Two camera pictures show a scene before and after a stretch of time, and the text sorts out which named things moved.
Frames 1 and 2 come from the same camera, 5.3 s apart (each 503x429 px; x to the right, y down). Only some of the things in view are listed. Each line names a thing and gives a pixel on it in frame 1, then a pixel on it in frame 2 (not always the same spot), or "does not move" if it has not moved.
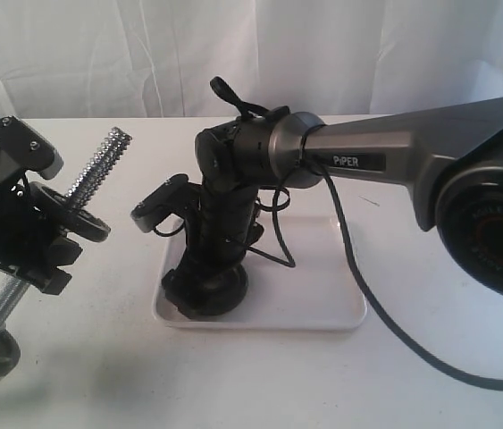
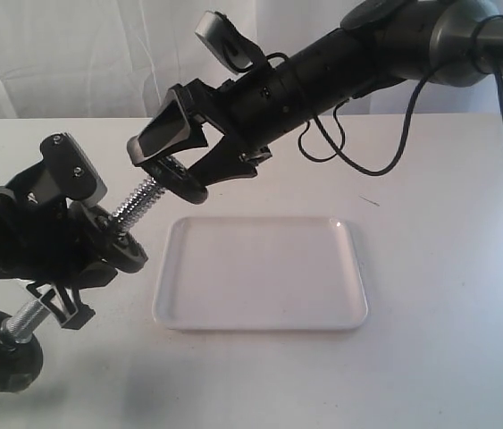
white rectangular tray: (303, 275) does not move
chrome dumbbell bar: (15, 286) → (19, 323)
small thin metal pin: (370, 201) does not move
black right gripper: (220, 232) → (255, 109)
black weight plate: (213, 292) → (172, 174)
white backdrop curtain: (29, 60) does not move
